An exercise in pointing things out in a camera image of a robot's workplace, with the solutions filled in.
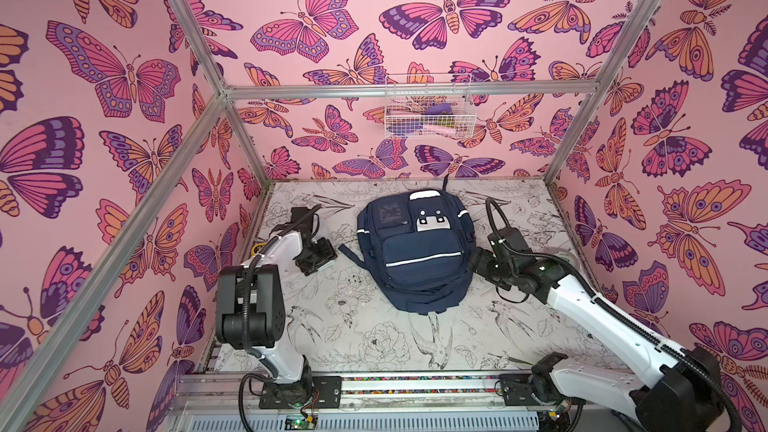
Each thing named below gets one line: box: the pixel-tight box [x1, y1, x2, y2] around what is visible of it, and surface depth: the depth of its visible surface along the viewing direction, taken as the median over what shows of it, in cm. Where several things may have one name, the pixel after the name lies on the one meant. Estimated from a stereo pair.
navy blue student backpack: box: [338, 174, 476, 315], surface depth 95 cm
